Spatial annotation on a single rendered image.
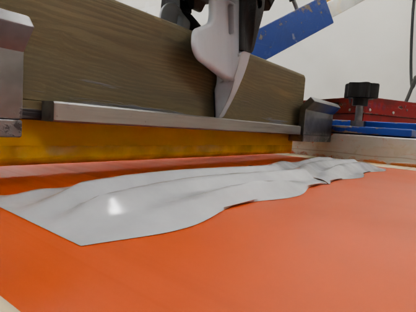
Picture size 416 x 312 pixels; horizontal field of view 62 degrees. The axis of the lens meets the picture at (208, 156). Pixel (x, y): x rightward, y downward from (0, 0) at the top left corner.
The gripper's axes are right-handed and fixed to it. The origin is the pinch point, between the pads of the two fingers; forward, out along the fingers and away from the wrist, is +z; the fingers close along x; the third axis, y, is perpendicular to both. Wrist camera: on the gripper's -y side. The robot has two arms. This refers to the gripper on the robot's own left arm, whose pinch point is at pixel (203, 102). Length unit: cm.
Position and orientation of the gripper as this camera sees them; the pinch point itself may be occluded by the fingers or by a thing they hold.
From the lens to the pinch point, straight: 30.4
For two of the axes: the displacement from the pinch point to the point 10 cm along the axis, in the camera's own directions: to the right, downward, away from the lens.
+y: -6.2, 0.4, -7.9
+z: -0.6, 9.9, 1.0
